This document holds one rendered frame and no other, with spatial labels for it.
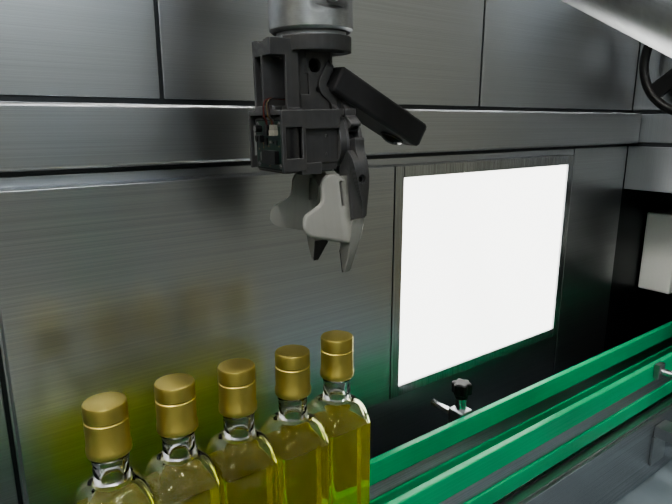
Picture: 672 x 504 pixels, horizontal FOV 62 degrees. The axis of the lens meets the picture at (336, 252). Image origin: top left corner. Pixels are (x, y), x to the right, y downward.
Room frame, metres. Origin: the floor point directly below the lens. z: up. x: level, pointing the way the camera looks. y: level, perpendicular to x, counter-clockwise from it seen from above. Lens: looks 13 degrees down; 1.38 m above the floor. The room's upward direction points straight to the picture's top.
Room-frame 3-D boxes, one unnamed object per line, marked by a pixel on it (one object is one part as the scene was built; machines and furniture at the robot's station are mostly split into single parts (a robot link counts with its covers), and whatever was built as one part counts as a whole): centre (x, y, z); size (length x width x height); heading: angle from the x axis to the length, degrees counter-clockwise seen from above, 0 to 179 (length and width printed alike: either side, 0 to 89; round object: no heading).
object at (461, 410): (0.76, -0.17, 0.94); 0.07 x 0.04 x 0.13; 37
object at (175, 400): (0.44, 0.14, 1.14); 0.04 x 0.04 x 0.04
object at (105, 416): (0.41, 0.18, 1.14); 0.04 x 0.04 x 0.04
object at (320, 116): (0.53, 0.03, 1.39); 0.09 x 0.08 x 0.12; 122
